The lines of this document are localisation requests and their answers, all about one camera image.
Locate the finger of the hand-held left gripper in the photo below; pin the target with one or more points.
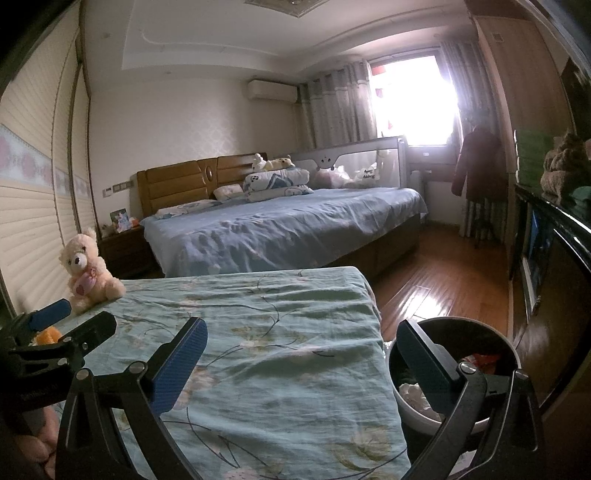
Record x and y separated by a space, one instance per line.
92 330
51 314

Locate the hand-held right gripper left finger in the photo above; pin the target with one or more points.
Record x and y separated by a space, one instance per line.
180 364

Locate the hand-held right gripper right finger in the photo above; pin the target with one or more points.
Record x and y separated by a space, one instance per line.
422 364

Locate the orange plastic bag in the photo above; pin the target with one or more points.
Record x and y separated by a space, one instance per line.
485 360

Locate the white trash bin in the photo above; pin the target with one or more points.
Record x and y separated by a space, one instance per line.
485 337

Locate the cream teddy bear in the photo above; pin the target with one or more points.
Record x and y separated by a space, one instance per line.
87 277

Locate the wooden nightstand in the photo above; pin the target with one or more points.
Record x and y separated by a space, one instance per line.
124 254

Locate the white sliding door wardrobe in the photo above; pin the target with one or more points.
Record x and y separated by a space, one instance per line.
27 230

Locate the green floral bed sheet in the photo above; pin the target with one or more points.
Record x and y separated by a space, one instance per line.
277 323

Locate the flat patterned pillow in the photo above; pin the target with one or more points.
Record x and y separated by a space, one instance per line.
184 210

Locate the coat rack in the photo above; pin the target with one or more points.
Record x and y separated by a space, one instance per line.
485 226

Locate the bed with blue sheet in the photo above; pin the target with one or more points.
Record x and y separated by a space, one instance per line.
277 230

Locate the wooden headboard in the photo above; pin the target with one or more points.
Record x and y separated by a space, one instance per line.
175 184

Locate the black glossy cabinet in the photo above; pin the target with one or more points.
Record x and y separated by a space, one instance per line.
568 277

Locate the small patterned pillow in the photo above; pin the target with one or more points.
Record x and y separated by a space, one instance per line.
230 192

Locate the pink plush cushion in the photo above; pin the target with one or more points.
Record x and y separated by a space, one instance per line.
330 179

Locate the dark red coat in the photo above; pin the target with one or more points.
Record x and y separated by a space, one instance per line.
480 161

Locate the white and yellow plush toy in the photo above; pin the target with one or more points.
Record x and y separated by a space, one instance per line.
272 163

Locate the green box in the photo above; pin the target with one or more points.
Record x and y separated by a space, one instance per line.
531 157

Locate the brown plush toy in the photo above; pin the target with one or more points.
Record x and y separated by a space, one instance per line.
565 166

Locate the window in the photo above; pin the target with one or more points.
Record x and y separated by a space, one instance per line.
415 101

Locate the white air conditioner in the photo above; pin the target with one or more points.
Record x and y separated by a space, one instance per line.
272 91

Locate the tall wooden wardrobe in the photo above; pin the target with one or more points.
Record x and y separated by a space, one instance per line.
521 92

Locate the photo frame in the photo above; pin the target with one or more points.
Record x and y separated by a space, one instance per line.
119 221

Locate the wall switch panel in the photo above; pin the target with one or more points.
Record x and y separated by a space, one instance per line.
119 188

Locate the grey bed guard rail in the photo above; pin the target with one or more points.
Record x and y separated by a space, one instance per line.
323 159

